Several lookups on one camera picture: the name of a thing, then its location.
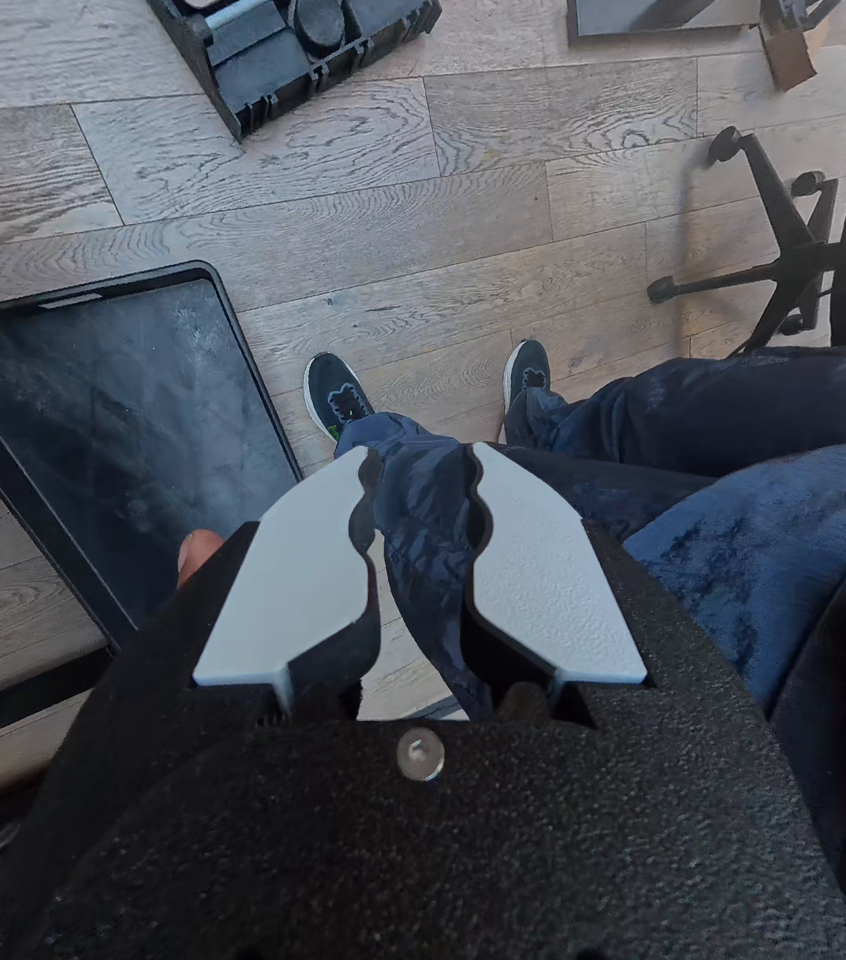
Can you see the shallow black plastic tray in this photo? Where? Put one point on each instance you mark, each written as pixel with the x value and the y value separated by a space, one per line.
pixel 115 420

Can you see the black office chair base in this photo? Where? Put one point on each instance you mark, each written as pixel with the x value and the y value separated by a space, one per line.
pixel 798 247

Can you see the person's left hand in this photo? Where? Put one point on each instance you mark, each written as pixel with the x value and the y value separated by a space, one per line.
pixel 198 555

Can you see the person's left shoe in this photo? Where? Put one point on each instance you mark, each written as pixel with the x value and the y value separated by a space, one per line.
pixel 333 390

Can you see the person's right shoe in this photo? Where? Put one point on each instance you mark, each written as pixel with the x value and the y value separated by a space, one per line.
pixel 528 371

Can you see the person's shoe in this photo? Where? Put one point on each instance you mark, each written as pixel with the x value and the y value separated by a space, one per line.
pixel 333 390
pixel 528 371

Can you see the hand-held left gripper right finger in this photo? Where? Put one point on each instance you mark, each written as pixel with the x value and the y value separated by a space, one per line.
pixel 550 592

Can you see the small cardboard box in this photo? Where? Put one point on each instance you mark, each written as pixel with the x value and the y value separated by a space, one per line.
pixel 790 52

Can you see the person's navy pants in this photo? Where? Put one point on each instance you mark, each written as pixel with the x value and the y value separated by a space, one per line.
pixel 693 420

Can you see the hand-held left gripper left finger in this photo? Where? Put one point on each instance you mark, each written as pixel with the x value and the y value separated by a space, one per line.
pixel 288 592

